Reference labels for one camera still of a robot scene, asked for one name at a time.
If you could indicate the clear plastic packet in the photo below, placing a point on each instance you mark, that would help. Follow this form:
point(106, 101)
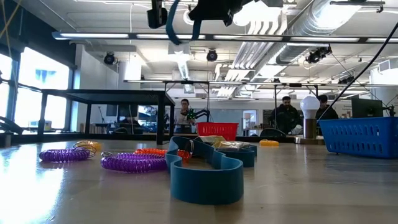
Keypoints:
point(234, 145)

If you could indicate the yellow coil wristband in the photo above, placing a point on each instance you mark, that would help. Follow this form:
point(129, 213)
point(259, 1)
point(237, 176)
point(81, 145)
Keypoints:
point(269, 143)
point(93, 145)

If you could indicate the purple coil wristband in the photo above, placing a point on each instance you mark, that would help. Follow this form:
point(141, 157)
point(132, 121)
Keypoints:
point(133, 163)
point(62, 155)

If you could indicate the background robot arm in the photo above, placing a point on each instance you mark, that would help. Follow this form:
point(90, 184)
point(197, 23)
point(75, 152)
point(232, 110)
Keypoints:
point(199, 114)

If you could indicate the black ceiling spotlight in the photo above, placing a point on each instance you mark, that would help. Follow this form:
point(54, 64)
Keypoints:
point(109, 58)
point(212, 55)
point(317, 55)

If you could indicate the person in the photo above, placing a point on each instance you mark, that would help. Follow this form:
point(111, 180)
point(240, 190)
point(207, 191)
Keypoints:
point(284, 118)
point(128, 120)
point(326, 112)
point(184, 118)

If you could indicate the red plastic basket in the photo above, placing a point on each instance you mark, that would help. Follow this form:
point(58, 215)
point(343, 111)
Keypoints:
point(217, 130)

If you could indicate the overhead light bar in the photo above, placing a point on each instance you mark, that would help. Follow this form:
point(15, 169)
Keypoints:
point(93, 35)

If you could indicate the black chair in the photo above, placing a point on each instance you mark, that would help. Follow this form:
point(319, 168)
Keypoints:
point(272, 132)

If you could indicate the white bulb table lamp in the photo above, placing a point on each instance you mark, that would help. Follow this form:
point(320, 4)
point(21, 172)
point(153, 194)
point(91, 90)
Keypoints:
point(309, 107)

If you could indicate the orange coil wristband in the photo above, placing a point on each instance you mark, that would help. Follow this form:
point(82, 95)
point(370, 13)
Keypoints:
point(149, 152)

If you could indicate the black computer monitor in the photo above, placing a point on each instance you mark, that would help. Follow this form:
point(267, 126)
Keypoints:
point(367, 109)

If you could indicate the blue plastic basket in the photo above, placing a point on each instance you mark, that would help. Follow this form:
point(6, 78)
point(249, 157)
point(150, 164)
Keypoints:
point(360, 137)

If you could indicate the silver air duct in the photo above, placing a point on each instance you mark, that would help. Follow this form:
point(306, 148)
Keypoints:
point(311, 21)

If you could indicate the black frame table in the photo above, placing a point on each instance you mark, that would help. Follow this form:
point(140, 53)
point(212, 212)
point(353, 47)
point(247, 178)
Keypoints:
point(124, 97)

